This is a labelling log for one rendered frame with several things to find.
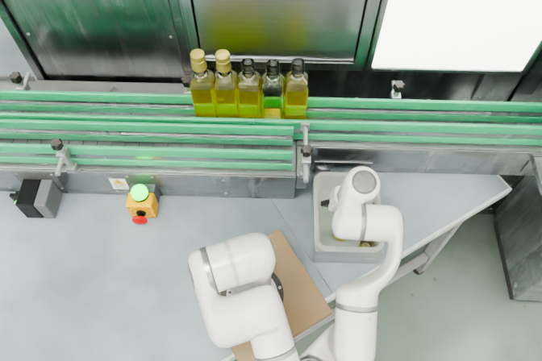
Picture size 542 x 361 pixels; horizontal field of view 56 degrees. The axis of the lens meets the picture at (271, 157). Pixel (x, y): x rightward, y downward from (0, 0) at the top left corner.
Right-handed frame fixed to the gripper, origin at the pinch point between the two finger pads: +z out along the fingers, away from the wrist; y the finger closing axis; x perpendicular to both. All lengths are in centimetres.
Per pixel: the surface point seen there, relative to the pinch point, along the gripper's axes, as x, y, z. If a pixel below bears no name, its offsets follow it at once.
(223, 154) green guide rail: -10.7, 31.3, -8.7
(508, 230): -8, -73, 70
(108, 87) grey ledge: -34, 68, 5
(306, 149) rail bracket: -11.0, 11.0, -14.5
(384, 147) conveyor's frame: -17.3, -10.5, 0.9
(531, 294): 16, -76, 64
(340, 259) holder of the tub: 12.5, 0.7, 3.2
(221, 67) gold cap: -27.1, 31.6, -23.3
